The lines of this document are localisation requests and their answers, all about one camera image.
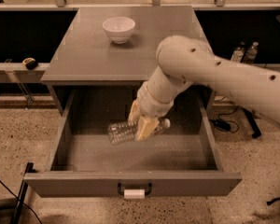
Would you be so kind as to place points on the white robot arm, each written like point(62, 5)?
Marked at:
point(183, 61)

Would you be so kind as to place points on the grey cabinet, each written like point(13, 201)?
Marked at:
point(87, 56)

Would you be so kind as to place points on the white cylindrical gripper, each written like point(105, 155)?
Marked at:
point(151, 104)

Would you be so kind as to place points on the clear plastic water bottle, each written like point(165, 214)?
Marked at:
point(123, 132)

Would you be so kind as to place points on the black power adapter with cable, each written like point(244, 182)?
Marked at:
point(223, 123)

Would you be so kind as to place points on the background plastic bottle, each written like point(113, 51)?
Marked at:
point(251, 53)
point(238, 53)

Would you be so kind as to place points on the white ceramic bowl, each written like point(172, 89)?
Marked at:
point(119, 29)

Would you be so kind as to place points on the open grey top drawer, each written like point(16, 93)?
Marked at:
point(182, 161)

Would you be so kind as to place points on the black stand leg left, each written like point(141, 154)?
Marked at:
point(21, 195)

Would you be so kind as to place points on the black stand leg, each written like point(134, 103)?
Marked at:
point(256, 131)
point(21, 195)

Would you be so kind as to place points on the left background plastic bottle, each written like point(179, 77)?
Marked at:
point(238, 53)

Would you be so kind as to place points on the black drawer handle white grip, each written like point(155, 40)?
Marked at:
point(134, 193)

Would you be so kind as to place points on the yellow black tape measure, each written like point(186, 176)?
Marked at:
point(30, 63)

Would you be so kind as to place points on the right background plastic bottle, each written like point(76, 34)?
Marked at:
point(251, 53)

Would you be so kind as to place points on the black object floor right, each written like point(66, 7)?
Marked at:
point(274, 200)

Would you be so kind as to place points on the black stand leg right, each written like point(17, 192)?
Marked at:
point(256, 131)

